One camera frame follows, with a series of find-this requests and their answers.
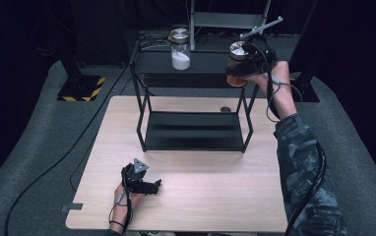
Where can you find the glass jar with white powder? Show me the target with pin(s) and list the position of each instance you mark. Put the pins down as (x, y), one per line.
(180, 52)

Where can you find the black metal two-tier shelf rack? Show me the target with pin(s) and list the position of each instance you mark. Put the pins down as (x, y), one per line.
(194, 131)

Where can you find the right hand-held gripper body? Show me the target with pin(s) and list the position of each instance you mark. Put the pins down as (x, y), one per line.
(265, 55)

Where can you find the dark round table grommet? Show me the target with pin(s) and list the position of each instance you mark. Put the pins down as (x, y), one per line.
(225, 109)

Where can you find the black wristband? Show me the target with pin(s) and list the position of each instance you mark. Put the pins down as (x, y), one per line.
(116, 223)

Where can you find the white metal stand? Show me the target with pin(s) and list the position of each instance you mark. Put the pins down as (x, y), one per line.
(228, 20)

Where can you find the person's left hand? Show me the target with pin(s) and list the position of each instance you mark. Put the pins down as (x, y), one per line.
(125, 200)

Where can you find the glass jar with orange contents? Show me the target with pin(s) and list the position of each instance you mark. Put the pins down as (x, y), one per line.
(237, 57)

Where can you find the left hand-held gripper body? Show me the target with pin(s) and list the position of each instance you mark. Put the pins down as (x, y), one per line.
(132, 178)

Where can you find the grey tape strip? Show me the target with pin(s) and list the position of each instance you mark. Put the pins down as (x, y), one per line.
(72, 207)

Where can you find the person's right hand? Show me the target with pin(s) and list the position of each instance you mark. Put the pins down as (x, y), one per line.
(279, 80)

